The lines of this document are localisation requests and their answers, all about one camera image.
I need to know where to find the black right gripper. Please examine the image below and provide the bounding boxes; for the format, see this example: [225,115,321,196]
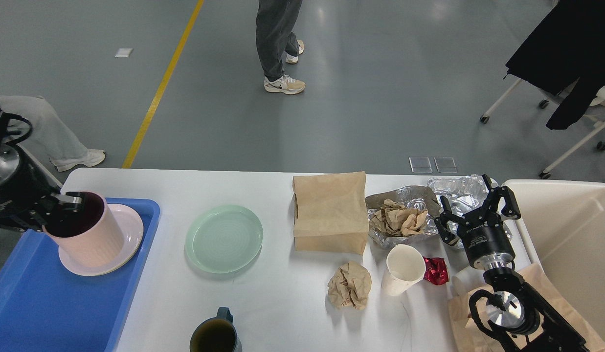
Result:
[434,174,521,269]

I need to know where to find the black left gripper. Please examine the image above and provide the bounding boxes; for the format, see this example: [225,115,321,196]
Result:
[0,144,85,232]

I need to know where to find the pink ribbed mug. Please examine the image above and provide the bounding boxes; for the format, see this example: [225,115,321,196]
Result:
[43,192,124,267]

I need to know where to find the mint green plate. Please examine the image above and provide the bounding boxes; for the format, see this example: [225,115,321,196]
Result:
[184,205,264,274]

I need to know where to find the dark teal mug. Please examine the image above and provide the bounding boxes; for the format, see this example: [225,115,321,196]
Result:
[190,306,243,352]

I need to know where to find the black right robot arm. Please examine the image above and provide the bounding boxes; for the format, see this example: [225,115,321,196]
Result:
[434,175,587,352]

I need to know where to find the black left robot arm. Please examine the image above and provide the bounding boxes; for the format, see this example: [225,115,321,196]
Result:
[0,107,85,233]

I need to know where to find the crumpled aluminium foil sheet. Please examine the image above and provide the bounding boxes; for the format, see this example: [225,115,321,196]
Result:
[428,175,512,250]

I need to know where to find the pink plate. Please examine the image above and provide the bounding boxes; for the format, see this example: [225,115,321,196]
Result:
[55,203,144,276]

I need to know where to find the red foil wrapper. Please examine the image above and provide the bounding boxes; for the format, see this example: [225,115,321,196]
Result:
[423,258,449,286]

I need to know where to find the aluminium foil with paper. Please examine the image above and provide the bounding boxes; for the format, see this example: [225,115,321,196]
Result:
[365,186,441,249]

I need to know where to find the seated person grey trousers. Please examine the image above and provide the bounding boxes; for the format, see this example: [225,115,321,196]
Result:
[0,95,106,172]

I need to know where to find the crumpled brown paper in foil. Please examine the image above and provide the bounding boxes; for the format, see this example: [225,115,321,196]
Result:
[369,198,429,238]

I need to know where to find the white paper cup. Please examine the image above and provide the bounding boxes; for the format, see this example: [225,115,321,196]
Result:
[381,243,426,296]

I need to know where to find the beige plastic bin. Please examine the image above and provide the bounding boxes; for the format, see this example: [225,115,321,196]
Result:
[505,179,605,342]

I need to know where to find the blue plastic tray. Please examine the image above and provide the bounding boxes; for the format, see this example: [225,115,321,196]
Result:
[0,198,160,352]

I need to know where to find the flat brown paper bag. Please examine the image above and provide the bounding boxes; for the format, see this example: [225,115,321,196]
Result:
[449,263,605,352]

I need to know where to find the crumpled brown paper ball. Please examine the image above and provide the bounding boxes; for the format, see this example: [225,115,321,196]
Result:
[327,261,372,310]

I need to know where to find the black jacket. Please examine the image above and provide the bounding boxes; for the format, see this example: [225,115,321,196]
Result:
[506,0,605,130]

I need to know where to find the standing person in jeans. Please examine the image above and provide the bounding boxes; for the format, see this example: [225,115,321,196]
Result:
[255,0,305,94]

